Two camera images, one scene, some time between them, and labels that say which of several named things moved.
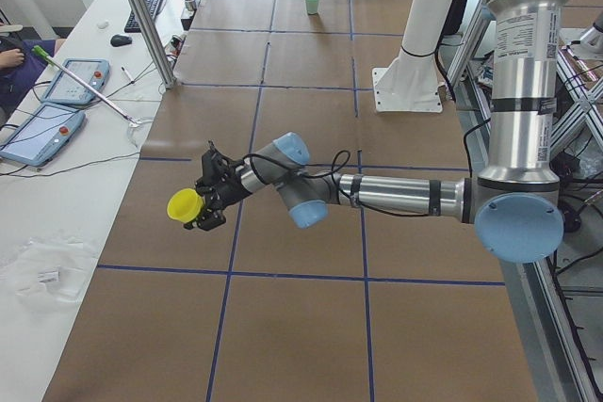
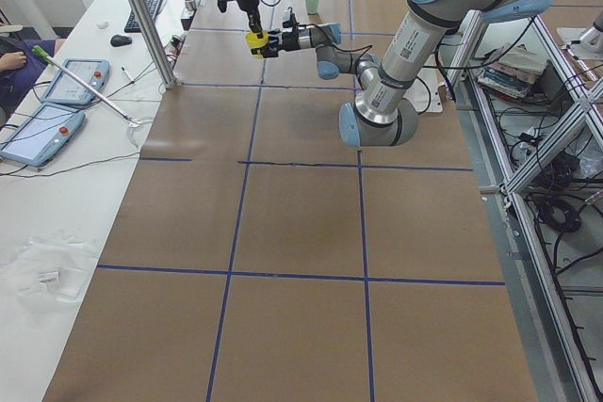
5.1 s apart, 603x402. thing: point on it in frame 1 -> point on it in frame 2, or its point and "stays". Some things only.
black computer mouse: (119, 40) stays
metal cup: (189, 3) stays
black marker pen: (127, 74) stays
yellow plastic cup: (185, 205) -> (252, 40)
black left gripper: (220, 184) -> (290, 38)
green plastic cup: (312, 2) stays
